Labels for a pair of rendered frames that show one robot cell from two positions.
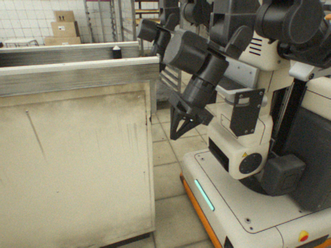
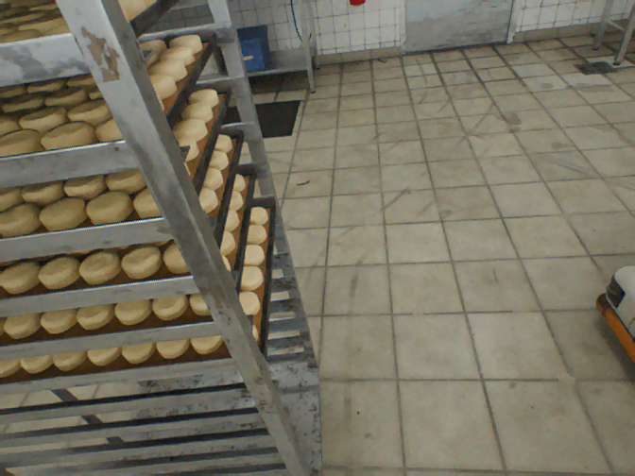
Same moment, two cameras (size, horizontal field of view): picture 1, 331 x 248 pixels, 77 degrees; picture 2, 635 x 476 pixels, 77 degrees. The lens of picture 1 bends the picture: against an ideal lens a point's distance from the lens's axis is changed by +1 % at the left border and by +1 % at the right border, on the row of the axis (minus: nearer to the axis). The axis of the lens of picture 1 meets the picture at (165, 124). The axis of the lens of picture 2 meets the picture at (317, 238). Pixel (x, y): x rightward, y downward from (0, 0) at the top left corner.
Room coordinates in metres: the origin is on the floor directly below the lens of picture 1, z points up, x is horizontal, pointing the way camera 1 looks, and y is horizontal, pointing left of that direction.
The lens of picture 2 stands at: (1.72, 0.52, 1.39)
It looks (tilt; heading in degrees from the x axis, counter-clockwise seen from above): 41 degrees down; 295
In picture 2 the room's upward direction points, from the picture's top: 10 degrees counter-clockwise
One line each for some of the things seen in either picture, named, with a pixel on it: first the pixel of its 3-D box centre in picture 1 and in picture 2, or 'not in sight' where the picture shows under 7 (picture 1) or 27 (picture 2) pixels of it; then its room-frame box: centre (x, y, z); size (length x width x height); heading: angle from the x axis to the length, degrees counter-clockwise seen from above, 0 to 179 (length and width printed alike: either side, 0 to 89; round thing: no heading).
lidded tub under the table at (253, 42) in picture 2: not in sight; (248, 48); (3.76, -3.04, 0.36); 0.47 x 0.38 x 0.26; 106
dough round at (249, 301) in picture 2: not in sight; (245, 305); (2.05, 0.16, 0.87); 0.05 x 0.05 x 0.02
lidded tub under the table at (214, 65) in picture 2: not in sight; (202, 54); (4.20, -2.92, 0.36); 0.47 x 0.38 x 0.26; 104
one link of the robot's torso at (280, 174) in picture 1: (249, 162); not in sight; (0.68, -0.36, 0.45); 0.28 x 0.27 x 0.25; 18
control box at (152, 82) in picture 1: (144, 83); not in sight; (0.77, 0.08, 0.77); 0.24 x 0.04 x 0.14; 18
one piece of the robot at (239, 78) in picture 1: (227, 91); not in sight; (0.70, -0.22, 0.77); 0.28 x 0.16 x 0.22; 18
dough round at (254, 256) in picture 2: not in sight; (250, 256); (2.09, 0.05, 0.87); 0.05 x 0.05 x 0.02
